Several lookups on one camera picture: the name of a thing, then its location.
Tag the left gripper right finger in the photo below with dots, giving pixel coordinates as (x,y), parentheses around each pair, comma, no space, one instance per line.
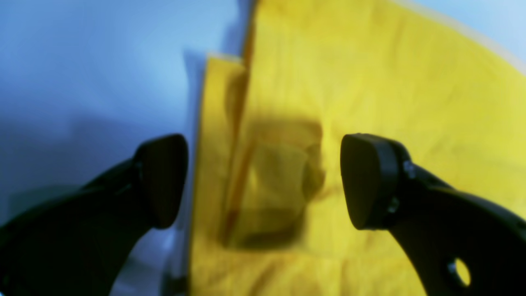
(459,244)

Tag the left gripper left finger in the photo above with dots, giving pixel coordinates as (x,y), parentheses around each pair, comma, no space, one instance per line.
(77,243)

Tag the yellow T-shirt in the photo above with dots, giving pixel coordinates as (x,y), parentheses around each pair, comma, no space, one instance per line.
(270,217)

